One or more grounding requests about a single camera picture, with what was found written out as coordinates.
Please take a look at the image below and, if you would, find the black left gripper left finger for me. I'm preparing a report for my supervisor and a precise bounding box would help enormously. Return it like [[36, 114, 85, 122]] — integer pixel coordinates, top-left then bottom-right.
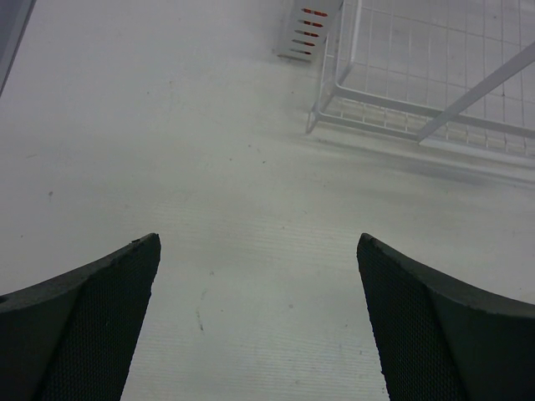
[[1, 233, 161, 400]]

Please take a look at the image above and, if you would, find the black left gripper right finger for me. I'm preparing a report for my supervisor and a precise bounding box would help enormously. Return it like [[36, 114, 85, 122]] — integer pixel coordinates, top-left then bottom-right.
[[356, 233, 534, 400]]

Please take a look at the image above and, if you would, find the white wire dish rack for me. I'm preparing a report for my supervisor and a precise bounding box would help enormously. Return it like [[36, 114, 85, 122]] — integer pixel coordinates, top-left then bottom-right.
[[307, 1, 534, 165]]

